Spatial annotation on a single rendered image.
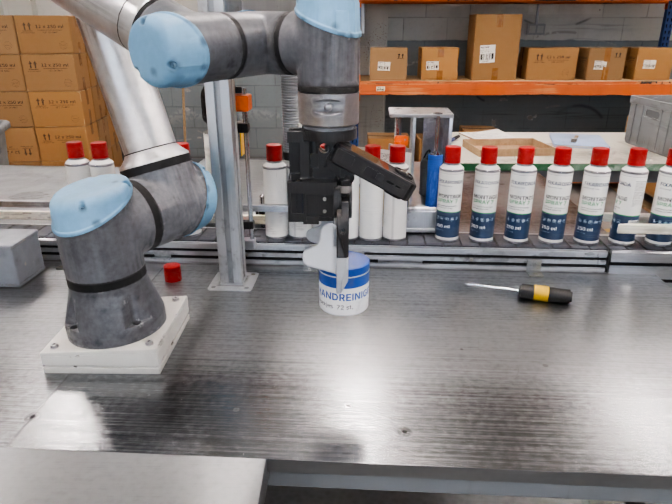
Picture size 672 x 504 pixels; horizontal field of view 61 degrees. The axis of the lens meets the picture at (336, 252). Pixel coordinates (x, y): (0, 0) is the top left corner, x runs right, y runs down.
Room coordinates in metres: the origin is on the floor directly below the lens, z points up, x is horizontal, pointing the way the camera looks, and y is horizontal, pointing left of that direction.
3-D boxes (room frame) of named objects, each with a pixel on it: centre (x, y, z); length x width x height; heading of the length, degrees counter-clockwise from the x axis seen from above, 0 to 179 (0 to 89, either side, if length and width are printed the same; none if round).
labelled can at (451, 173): (1.18, -0.24, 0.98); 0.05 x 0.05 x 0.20
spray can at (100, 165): (1.22, 0.51, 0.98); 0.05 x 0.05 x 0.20
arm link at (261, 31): (0.76, 0.10, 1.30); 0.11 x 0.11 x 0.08; 56
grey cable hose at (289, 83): (1.10, 0.09, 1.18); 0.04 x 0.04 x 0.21
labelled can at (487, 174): (1.17, -0.32, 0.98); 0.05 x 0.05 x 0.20
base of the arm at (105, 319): (0.81, 0.35, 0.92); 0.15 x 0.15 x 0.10
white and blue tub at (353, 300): (0.72, -0.01, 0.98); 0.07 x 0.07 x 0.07
